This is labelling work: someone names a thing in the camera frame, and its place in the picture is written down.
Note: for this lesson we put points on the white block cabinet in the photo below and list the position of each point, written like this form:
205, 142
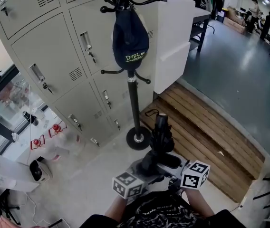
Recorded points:
170, 44

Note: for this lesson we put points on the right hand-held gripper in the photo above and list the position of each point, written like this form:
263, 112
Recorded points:
194, 177

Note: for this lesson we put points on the black framed window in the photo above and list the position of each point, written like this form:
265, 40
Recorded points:
4, 103

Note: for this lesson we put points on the brown cardboard box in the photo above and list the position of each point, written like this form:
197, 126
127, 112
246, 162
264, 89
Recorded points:
234, 20

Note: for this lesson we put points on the black power strip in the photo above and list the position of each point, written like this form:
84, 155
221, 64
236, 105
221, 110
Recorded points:
59, 221

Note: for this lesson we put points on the black thermos cup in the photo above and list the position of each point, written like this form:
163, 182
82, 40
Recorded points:
29, 117

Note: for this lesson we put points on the wooden steps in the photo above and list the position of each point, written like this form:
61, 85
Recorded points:
196, 132

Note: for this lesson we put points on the grey metal locker cabinet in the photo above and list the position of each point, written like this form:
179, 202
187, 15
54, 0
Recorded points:
54, 56

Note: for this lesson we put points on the white cardboard box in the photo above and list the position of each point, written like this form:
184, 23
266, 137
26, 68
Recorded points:
6, 172

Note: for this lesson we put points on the person's right forearm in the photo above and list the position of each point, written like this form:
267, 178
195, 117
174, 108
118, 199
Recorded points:
199, 203

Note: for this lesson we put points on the small white heater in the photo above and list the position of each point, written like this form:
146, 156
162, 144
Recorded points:
40, 171

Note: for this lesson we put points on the person's left forearm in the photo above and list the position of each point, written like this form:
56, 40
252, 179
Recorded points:
114, 209

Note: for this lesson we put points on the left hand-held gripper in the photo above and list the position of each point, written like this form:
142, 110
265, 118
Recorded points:
128, 185

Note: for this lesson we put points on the navy cap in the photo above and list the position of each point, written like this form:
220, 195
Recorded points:
130, 39

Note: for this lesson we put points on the white kettle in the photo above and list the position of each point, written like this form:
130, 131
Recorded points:
40, 115

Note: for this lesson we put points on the black umbrella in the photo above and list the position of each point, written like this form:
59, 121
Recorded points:
161, 139

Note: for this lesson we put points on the dark frame table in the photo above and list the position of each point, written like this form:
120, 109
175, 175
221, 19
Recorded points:
202, 27

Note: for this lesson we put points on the person's black printed shirt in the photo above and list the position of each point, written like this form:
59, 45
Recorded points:
163, 212

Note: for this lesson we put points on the clear water jug red cap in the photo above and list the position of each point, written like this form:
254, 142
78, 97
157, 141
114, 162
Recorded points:
45, 149
66, 139

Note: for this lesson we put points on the black coat rack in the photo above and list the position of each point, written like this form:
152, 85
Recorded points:
135, 103

